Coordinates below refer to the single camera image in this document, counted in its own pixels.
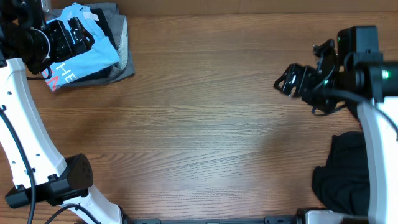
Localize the light blue printed t-shirt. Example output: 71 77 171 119
46 3 122 91

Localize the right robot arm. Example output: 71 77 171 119
274 30 397 223

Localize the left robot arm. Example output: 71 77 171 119
1 1 130 223

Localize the folded black garment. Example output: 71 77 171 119
72 4 120 85

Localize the folded grey garment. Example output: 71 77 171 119
49 2 135 87

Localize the black crumpled garment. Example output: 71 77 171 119
312 131 370 216

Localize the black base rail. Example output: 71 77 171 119
123 215 301 224

